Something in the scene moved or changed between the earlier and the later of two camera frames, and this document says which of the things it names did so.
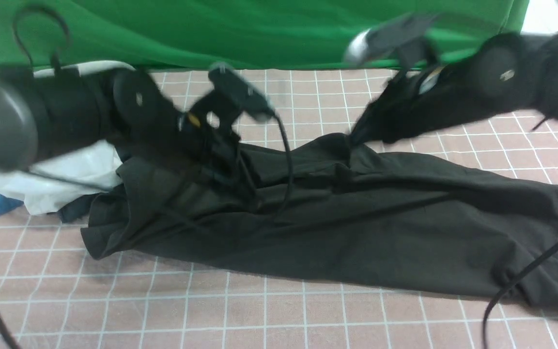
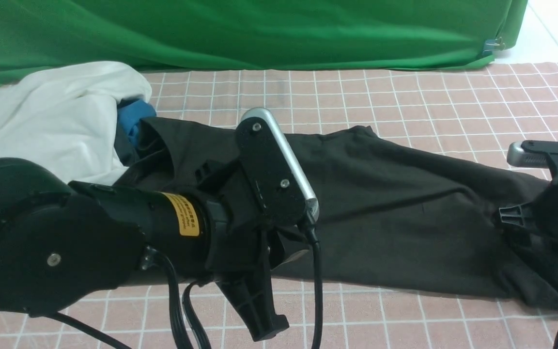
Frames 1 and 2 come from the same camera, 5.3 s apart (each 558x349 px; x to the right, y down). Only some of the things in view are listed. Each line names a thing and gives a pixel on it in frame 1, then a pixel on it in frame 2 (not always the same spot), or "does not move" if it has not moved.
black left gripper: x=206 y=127 to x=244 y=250
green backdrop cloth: x=212 y=34 does not move
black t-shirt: x=338 y=204 does not move
